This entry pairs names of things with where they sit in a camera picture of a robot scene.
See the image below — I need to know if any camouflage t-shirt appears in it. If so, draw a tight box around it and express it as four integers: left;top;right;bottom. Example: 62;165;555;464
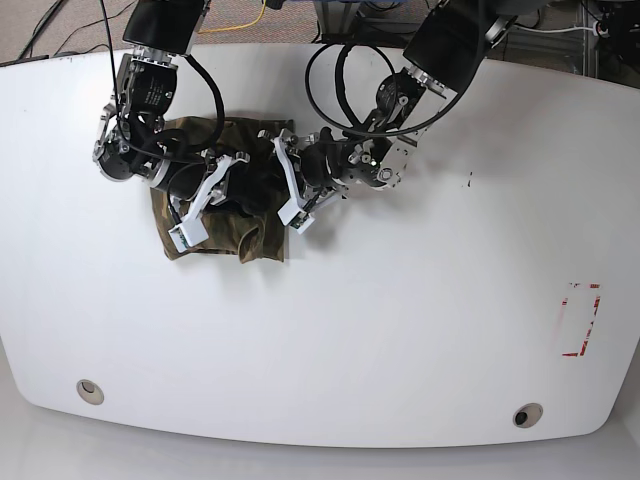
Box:
150;117;295;264

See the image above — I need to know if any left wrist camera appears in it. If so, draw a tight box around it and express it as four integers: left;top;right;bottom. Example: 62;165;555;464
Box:
278;198;315;235

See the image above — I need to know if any table cable grommet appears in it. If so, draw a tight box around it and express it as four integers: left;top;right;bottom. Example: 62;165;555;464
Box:
76;379;105;406
513;403;544;429

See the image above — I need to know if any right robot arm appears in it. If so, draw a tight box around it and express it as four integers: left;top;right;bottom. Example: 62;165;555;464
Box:
93;1;285;235

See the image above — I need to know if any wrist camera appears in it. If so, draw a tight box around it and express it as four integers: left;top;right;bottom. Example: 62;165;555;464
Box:
168;218;209;253
278;198;315;235

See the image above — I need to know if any red tape marking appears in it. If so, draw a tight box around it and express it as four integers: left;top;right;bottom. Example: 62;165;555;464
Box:
557;283;602;358

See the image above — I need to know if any grey metal stand base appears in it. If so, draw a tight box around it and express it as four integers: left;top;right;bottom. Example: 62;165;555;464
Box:
312;1;377;43

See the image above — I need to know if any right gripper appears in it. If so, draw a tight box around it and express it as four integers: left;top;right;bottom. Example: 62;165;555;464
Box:
167;151;283;226

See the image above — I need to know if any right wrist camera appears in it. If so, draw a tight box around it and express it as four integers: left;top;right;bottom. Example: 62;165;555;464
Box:
168;218;209;253

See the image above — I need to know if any right table cable grommet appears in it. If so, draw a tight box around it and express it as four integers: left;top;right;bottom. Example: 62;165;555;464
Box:
513;403;544;429

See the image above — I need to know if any left table cable grommet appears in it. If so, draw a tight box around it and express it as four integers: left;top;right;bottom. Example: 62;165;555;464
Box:
76;379;105;406

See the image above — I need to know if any yellow cable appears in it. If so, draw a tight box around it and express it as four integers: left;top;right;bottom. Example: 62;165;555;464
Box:
199;0;266;36

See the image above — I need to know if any white cable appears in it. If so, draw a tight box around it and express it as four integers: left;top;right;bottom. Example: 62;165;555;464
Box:
514;22;596;36

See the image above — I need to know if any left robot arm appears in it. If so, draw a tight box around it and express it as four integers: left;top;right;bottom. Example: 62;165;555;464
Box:
259;1;517;231

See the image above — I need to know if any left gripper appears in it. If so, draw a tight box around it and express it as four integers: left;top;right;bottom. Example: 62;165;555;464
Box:
258;127;349;216

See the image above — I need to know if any black floor cables left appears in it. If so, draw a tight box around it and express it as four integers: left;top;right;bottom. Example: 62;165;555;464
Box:
0;0;131;66

